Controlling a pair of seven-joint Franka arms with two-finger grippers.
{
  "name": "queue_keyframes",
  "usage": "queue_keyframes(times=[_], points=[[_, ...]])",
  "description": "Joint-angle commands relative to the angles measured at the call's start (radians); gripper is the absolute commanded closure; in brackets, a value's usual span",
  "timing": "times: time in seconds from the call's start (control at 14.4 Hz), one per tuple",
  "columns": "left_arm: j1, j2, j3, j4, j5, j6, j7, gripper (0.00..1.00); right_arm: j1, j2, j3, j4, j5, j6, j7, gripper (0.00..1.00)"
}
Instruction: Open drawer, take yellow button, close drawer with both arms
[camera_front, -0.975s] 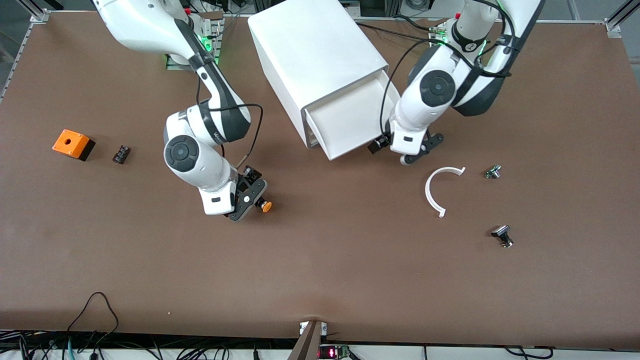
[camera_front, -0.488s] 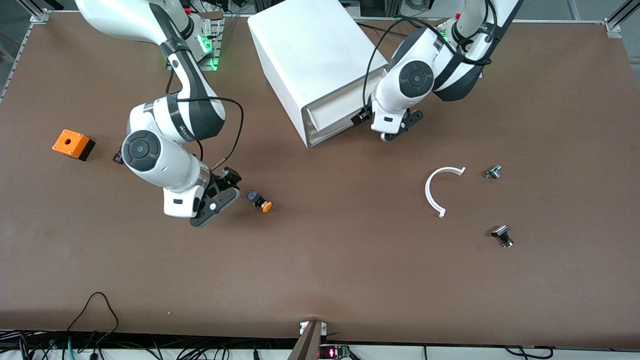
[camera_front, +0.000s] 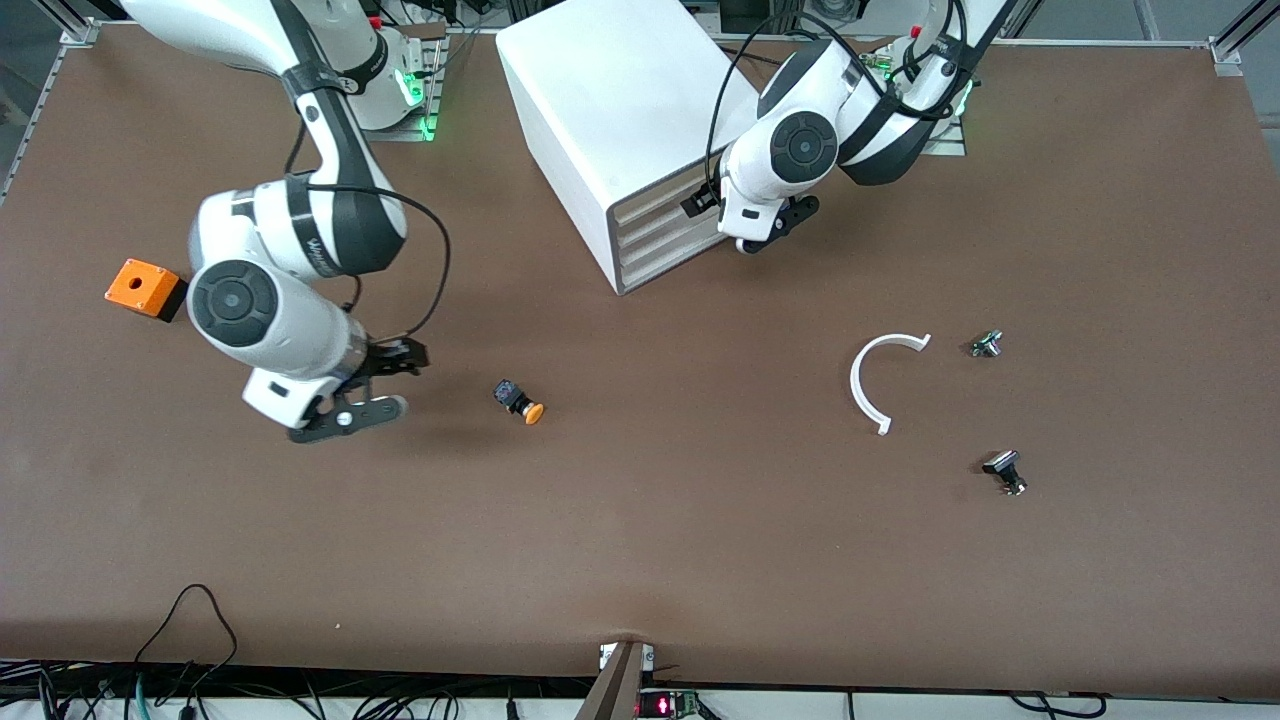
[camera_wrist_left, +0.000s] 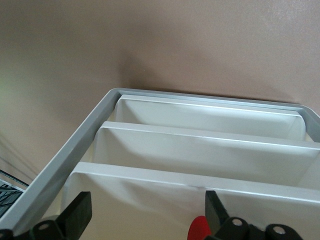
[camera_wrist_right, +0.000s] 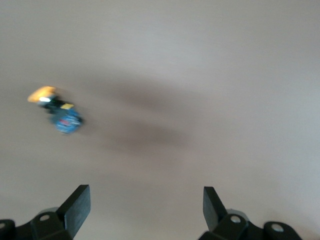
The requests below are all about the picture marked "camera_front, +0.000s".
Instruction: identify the orange push button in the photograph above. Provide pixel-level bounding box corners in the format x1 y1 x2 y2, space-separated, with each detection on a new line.
493 378 547 427

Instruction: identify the orange box with black base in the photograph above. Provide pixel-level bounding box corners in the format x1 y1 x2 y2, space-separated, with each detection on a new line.
105 258 192 324

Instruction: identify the circuit board with red display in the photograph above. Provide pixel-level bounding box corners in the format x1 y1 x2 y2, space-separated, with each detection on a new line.
637 689 701 719

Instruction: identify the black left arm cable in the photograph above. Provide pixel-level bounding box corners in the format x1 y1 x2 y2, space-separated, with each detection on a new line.
705 0 973 201

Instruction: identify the white C-shaped ring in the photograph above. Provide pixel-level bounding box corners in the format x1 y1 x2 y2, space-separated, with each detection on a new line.
850 333 933 437

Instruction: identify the black looped cable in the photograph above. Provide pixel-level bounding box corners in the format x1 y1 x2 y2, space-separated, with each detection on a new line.
133 584 239 691

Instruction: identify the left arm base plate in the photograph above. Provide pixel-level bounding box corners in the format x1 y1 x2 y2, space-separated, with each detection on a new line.
925 100 968 157

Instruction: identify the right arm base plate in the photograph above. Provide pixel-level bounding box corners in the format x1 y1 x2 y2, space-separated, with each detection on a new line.
355 30 448 143

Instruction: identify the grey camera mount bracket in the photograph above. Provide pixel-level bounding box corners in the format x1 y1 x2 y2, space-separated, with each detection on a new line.
575 640 656 720

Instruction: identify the aluminium frame corner profile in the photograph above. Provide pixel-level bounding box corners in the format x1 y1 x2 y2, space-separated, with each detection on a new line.
1208 0 1280 79
28 0 103 48

